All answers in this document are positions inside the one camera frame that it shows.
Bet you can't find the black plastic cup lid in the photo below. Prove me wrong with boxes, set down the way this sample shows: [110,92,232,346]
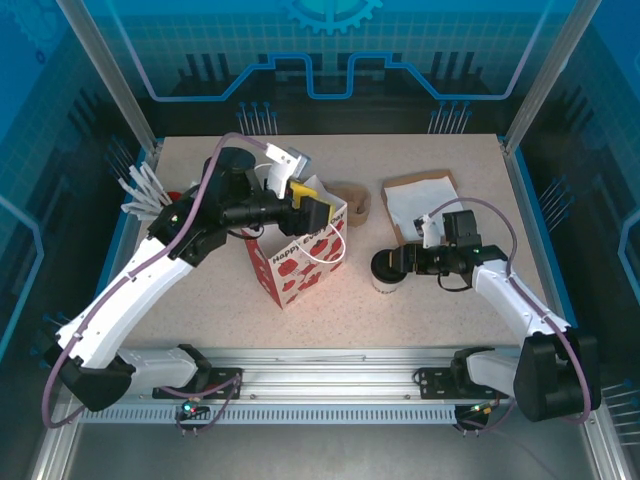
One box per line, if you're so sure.
[370,248,407,282]

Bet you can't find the white paper coffee cup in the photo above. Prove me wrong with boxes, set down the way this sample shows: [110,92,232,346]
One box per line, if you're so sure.
[370,248,407,297]

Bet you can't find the white paper napkin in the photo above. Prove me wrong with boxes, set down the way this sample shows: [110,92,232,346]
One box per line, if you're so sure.
[387,177,464,236]

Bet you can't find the white red printed paper bag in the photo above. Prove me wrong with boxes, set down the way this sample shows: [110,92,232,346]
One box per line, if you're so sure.
[243,172,350,311]

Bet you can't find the brown cardboard sheet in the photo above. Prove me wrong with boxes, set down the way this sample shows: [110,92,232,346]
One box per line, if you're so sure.
[380,169,459,244]

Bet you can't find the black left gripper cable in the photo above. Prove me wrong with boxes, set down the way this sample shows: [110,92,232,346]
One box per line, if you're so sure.
[225,225,266,242]

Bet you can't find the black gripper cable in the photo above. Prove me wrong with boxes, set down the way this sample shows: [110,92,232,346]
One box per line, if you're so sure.
[225,225,266,242]
[436,271,475,295]

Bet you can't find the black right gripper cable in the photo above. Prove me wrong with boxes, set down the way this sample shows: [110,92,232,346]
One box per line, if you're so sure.
[436,271,475,295]

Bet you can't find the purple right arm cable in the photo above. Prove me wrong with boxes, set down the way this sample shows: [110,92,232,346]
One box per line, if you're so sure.
[429,197,604,426]

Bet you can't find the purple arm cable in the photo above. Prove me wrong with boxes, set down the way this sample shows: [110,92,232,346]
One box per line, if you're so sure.
[429,197,604,426]
[42,132,274,431]

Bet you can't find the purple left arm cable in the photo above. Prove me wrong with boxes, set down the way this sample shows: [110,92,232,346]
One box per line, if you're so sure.
[42,132,274,431]

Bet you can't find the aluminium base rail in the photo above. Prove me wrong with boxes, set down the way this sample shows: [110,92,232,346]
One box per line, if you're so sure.
[119,347,524,401]

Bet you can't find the grey slotted cable duct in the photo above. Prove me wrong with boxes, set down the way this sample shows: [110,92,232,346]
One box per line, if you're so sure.
[77,403,506,426]

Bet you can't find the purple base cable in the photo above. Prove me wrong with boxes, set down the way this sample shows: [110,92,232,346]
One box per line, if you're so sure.
[174,374,245,436]

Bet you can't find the aluminium frame post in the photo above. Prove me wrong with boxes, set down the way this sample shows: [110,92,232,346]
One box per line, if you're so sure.
[57,0,162,154]
[502,0,601,154]

